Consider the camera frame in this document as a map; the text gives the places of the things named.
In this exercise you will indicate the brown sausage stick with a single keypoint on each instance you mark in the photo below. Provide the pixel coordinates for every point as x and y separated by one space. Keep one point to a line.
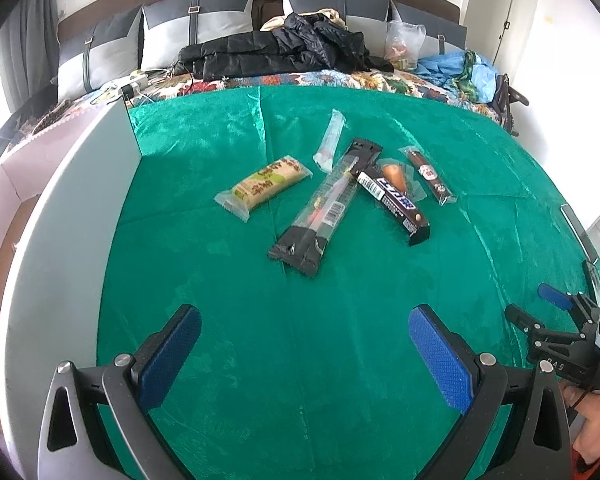
427 175

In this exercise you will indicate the clear plastic bag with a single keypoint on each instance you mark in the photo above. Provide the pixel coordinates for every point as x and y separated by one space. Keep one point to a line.
402 45

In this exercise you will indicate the dark smartphone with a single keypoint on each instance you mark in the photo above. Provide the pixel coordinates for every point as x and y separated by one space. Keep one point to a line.
580 232

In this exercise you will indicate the blue cloth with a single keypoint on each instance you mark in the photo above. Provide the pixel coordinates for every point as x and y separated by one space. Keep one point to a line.
440 67

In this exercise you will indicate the long black snack packet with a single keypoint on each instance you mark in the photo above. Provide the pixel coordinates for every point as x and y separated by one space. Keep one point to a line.
320 210

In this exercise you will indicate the black puffer jacket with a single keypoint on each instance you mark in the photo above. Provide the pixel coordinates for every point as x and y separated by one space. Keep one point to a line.
280 52

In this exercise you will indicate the green shiny cloth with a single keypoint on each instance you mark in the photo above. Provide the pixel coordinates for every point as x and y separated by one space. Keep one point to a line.
280 335

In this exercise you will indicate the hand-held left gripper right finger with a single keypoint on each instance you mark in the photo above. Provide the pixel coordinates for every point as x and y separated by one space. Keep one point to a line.
440 355

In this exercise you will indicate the white power strip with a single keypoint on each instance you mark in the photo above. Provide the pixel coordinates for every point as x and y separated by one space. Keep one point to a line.
135 85

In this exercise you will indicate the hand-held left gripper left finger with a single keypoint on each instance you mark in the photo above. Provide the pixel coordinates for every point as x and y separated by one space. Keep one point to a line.
172 355

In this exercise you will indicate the dark brown handbag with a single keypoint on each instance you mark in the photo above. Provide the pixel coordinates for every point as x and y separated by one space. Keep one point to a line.
505 102

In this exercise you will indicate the dark chocolate bar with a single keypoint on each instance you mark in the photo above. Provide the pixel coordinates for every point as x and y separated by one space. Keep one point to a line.
395 202

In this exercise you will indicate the yellow cake bar packet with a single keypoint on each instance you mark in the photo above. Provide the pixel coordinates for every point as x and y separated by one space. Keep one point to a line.
265 185

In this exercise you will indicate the clear stick snack packet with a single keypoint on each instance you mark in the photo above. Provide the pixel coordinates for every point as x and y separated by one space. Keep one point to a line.
330 140

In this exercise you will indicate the orange sausage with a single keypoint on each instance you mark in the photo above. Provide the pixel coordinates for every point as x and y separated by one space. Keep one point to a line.
395 175

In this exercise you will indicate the grey two-tone pillow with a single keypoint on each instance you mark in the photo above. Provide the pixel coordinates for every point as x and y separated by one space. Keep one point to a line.
200 25
100 55
440 30
340 2

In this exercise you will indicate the beige cloth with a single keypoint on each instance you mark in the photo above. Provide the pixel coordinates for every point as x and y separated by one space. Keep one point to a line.
330 14

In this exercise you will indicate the grey cardboard box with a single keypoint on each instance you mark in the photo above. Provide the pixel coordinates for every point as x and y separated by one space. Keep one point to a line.
55 260

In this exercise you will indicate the floral bedsheet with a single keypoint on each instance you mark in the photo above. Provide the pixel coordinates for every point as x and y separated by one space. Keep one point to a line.
330 80

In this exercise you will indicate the grey curtain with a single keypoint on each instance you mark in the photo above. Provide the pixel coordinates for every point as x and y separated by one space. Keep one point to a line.
30 45

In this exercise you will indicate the green patterned scarf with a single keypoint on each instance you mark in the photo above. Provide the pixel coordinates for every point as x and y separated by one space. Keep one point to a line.
466 72

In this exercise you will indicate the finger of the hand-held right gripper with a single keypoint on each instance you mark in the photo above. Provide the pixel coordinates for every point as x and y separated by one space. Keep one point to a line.
522 319
555 296

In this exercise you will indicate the person's right hand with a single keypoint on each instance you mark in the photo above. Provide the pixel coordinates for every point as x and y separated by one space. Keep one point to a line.
597 425

